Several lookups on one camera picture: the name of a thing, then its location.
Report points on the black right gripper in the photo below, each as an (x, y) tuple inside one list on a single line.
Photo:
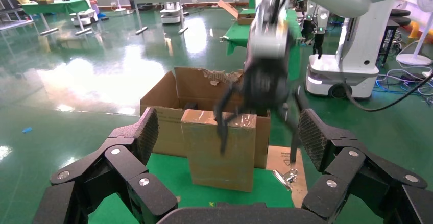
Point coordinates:
[(265, 84)]

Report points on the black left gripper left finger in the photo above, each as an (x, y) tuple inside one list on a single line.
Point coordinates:
[(125, 161)]

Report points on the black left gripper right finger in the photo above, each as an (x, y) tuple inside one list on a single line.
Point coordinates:
[(351, 168)]

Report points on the brown cardboard sheet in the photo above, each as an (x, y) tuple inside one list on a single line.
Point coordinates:
[(297, 188), (209, 161)]

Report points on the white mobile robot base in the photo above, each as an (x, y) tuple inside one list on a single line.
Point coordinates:
[(83, 16), (171, 13)]

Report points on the large open brown carton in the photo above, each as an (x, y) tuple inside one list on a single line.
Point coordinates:
[(165, 127)]

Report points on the flat brown cardboard sheet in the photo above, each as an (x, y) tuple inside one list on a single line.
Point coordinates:
[(297, 188)]

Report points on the open cardboard box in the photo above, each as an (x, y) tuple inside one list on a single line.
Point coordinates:
[(242, 17)]

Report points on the silver binder clip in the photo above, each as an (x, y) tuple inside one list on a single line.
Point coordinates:
[(285, 178)]

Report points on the green tablecloth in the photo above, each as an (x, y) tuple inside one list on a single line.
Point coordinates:
[(176, 182)]

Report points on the green cloth covered table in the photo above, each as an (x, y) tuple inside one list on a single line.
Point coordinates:
[(236, 33), (54, 6)]

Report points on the small blue scrap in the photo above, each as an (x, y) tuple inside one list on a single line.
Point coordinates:
[(27, 130)]

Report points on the dark robot with green lights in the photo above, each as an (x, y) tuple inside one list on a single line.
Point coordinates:
[(318, 36)]

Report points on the white wheeled robot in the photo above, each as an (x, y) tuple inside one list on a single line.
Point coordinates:
[(351, 46)]

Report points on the yellow orange curved object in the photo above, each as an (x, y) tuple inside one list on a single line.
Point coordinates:
[(414, 29)]

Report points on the black stool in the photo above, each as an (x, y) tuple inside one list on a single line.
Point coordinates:
[(399, 13)]

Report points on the grey metal rack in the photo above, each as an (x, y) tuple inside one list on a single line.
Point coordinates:
[(10, 24)]

